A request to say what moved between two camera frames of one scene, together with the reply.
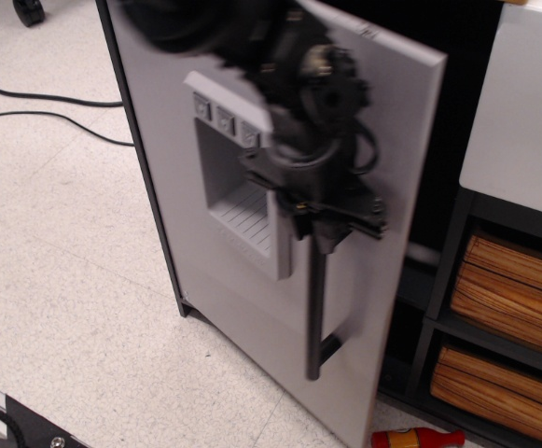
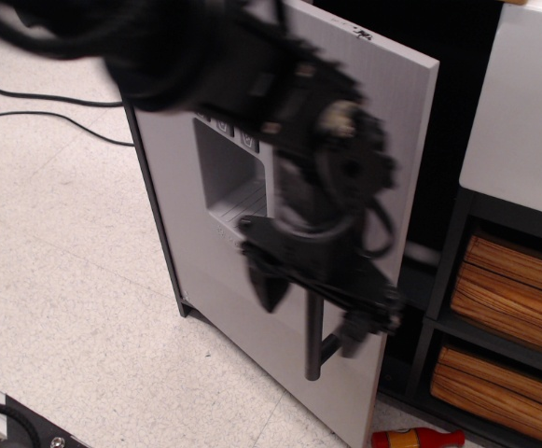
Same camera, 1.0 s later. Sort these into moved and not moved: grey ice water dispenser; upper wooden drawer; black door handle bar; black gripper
Moved: black gripper
Not moved: upper wooden drawer; grey ice water dispenser; black door handle bar
